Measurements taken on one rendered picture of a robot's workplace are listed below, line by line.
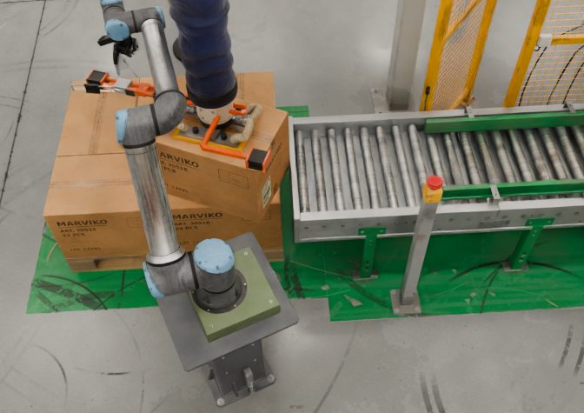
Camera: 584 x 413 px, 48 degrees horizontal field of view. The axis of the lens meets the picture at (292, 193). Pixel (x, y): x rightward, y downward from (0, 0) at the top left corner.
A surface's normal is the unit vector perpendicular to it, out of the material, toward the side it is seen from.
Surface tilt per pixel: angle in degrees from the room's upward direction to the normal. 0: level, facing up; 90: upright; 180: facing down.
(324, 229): 90
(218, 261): 6
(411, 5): 90
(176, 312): 0
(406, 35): 90
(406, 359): 0
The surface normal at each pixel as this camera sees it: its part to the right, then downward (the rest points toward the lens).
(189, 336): -0.02, -0.62
